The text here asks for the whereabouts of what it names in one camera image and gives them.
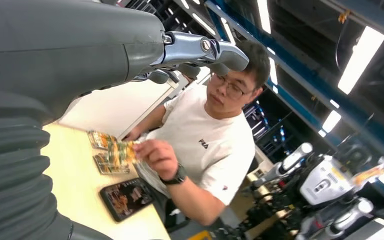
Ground yellow patterned card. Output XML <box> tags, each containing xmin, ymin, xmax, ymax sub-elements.
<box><xmin>92</xmin><ymin>152</ymin><xmax>132</xmax><ymax>175</ymax></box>
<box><xmin>86</xmin><ymin>130</ymin><xmax>117</xmax><ymax>151</ymax></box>
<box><xmin>107</xmin><ymin>139</ymin><xmax>140</xmax><ymax>167</ymax></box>

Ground person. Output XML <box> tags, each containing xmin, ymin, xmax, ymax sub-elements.
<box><xmin>123</xmin><ymin>39</ymin><xmax>272</xmax><ymax>228</ymax></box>

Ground black wristwatch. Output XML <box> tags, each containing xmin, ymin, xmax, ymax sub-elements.
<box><xmin>158</xmin><ymin>163</ymin><xmax>188</xmax><ymax>186</ymax></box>

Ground black smartphone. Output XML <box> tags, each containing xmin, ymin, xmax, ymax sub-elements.
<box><xmin>99</xmin><ymin>177</ymin><xmax>156</xmax><ymax>223</ymax></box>

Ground thin framed glasses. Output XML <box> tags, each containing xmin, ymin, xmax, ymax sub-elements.
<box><xmin>210</xmin><ymin>73</ymin><xmax>256</xmax><ymax>100</ymax></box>

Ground ceiling light panel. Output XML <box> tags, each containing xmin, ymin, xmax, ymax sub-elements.
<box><xmin>267</xmin><ymin>56</ymin><xmax>279</xmax><ymax>86</ymax></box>
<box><xmin>321</xmin><ymin>110</ymin><xmax>342</xmax><ymax>133</ymax></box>
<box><xmin>191</xmin><ymin>12</ymin><xmax>217</xmax><ymax>36</ymax></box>
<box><xmin>256</xmin><ymin>0</ymin><xmax>272</xmax><ymax>34</ymax></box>
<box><xmin>337</xmin><ymin>25</ymin><xmax>384</xmax><ymax>95</ymax></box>
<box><xmin>220</xmin><ymin>18</ymin><xmax>237</xmax><ymax>46</ymax></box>

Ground blue steel beam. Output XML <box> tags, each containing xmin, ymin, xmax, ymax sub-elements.
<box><xmin>205</xmin><ymin>0</ymin><xmax>384</xmax><ymax>206</ymax></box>

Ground standing humanoid robot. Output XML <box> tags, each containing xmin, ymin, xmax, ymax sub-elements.
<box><xmin>251</xmin><ymin>142</ymin><xmax>384</xmax><ymax>240</ymax></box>

